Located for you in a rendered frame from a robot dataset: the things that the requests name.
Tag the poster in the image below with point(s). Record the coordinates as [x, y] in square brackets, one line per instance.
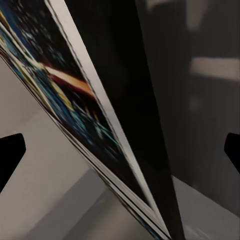
[85, 63]

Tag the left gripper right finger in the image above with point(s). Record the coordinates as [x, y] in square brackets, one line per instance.
[232, 149]

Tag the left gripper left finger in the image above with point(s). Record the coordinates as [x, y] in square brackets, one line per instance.
[12, 150]

